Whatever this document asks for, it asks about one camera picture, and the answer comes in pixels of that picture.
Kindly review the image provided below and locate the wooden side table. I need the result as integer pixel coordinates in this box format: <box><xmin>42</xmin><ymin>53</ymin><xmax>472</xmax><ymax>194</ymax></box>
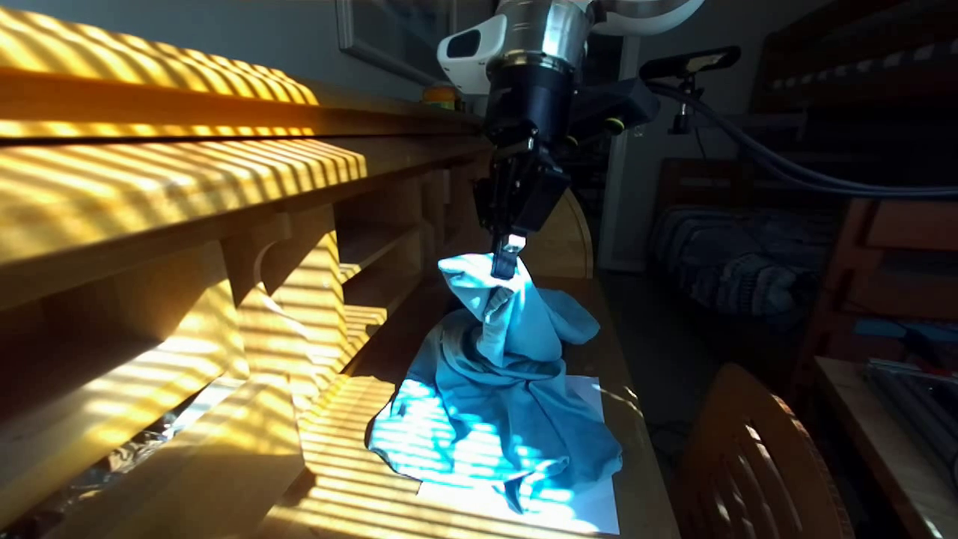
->
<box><xmin>812</xmin><ymin>352</ymin><xmax>958</xmax><ymax>539</ymax></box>

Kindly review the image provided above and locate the small yellow object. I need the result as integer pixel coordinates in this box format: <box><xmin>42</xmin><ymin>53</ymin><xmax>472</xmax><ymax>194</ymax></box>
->
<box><xmin>421</xmin><ymin>83</ymin><xmax>460</xmax><ymax>113</ymax></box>

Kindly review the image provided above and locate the wooden desk with hutch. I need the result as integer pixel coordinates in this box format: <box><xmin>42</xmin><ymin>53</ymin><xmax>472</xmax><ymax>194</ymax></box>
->
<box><xmin>0</xmin><ymin>10</ymin><xmax>651</xmax><ymax>539</ymax></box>

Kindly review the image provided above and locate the striped bedding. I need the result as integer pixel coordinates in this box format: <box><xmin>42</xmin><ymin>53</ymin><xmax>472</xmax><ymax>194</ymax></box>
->
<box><xmin>645</xmin><ymin>204</ymin><xmax>845</xmax><ymax>322</ymax></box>

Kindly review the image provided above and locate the wooden bed frame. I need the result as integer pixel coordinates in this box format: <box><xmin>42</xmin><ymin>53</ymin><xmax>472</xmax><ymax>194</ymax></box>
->
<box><xmin>794</xmin><ymin>191</ymin><xmax>958</xmax><ymax>405</ymax></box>

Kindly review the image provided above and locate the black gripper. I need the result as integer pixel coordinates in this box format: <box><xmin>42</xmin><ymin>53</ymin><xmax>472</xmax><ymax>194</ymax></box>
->
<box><xmin>472</xmin><ymin>53</ymin><xmax>577</xmax><ymax>285</ymax></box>

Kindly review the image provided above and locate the framed wall picture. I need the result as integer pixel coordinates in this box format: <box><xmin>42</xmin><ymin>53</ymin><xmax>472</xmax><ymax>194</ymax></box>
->
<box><xmin>336</xmin><ymin>0</ymin><xmax>464</xmax><ymax>89</ymax></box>

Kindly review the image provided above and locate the blue cloth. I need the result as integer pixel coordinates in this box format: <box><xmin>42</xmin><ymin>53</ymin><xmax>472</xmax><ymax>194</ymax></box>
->
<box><xmin>364</xmin><ymin>248</ymin><xmax>629</xmax><ymax>519</ymax></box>

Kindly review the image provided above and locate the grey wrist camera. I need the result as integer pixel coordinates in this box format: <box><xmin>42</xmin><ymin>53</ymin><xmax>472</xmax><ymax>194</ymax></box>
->
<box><xmin>572</xmin><ymin>77</ymin><xmax>663</xmax><ymax>137</ymax></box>

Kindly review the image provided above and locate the wooden chair back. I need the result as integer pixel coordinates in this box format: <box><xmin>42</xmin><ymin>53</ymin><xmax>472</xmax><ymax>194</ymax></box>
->
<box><xmin>677</xmin><ymin>360</ymin><xmax>861</xmax><ymax>539</ymax></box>

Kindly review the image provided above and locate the thick grey cable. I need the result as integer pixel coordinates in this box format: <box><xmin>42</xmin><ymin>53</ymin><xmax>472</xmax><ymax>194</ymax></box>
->
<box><xmin>645</xmin><ymin>77</ymin><xmax>958</xmax><ymax>204</ymax></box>

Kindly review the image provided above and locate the black camera on stand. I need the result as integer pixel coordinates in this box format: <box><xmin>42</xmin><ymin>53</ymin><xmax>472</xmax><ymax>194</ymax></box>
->
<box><xmin>636</xmin><ymin>41</ymin><xmax>744</xmax><ymax>137</ymax></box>

